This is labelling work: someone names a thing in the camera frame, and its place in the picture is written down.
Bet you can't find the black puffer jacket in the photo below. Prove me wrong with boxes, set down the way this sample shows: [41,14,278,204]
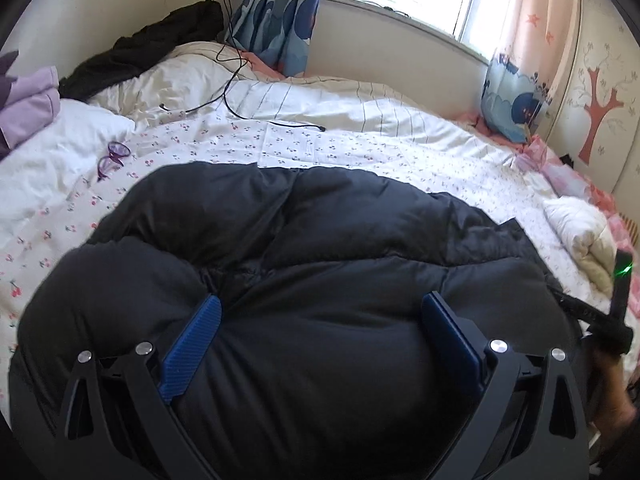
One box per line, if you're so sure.
[9,162,587,479]

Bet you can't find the purple folded clothes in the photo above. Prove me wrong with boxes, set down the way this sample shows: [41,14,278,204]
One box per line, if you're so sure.
[0,51,61,158]

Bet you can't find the person's right hand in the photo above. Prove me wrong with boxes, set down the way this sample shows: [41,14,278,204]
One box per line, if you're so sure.
[593,350,637,445]

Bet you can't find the cream folded blanket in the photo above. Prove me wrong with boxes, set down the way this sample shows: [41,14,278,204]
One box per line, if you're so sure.
[542,196,617,298]

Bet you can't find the pink ruffled bedding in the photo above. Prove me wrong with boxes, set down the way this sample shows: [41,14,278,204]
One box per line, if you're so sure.
[454,114,639,314]

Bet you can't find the wardrobe with tree decal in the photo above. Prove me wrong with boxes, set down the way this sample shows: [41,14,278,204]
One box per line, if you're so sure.
[548,0,639,214]

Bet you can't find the purple eyeglasses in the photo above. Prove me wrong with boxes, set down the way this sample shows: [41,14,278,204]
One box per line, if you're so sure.
[96,141,131,181]

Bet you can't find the pink star curtain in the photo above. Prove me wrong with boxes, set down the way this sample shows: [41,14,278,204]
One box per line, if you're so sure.
[480,0,579,144]

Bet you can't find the white cherry print quilt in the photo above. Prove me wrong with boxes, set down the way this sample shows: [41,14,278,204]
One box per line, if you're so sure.
[1,44,610,424]

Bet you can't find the blue patterned curtain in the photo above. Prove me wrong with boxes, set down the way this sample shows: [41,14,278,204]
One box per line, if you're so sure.
[226,0,320,77]

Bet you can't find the black charging cable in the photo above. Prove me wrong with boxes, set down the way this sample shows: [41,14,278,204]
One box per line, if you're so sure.
[159,0,328,134]

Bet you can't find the black garment near wall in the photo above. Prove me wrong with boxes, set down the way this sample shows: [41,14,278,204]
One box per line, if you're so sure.
[58,0,224,102]

